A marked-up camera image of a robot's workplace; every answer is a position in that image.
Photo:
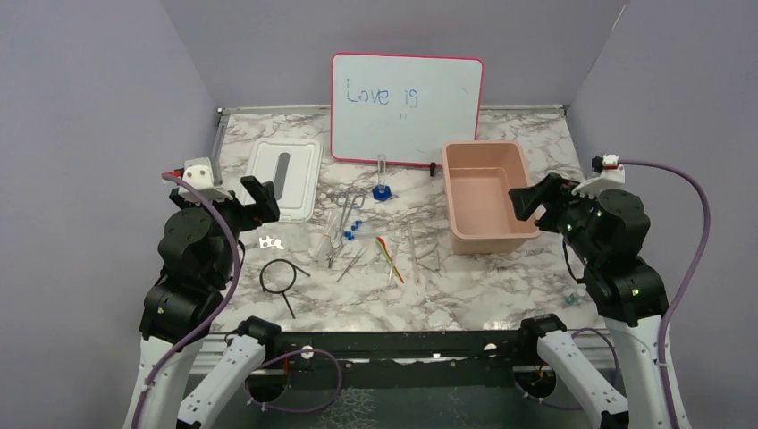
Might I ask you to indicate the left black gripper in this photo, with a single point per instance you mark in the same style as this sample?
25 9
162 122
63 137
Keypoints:
265 199

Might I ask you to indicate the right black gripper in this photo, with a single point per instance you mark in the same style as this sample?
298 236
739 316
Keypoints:
552 191

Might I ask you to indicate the black wire ring stand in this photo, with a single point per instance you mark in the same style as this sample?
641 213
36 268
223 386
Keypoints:
278 277

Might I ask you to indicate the glass stirring rod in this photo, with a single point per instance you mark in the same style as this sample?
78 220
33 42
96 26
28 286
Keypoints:
412 250

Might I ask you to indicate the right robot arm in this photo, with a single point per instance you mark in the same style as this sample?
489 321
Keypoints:
607 232

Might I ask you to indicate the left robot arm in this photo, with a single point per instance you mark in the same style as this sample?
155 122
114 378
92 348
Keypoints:
201 270

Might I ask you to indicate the white plastic bin lid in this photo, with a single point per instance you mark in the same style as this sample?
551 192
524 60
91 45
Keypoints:
293 166

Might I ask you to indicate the pink plastic bin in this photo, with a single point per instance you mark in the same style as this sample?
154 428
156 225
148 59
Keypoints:
478 176

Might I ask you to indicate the glass pipette bundle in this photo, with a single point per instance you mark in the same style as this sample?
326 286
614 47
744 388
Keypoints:
329 234

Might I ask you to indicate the blue-capped test tube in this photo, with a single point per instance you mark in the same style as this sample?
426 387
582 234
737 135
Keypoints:
375 220
362 236
382 227
368 231

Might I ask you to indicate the small green-capped vial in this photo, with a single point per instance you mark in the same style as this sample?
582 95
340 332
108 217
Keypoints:
575 297

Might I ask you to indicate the metal tweezers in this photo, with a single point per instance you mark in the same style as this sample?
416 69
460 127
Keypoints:
352 262

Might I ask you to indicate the pink-framed whiteboard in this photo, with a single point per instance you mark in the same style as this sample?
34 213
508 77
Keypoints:
404 107

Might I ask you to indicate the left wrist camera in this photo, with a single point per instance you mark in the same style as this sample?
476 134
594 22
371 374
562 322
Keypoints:
202 174

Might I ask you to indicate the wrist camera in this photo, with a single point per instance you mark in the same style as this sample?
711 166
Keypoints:
610 175
202 174

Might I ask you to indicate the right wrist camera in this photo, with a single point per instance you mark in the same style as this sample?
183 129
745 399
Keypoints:
610 175

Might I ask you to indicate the black base frame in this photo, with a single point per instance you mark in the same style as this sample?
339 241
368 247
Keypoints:
320 361

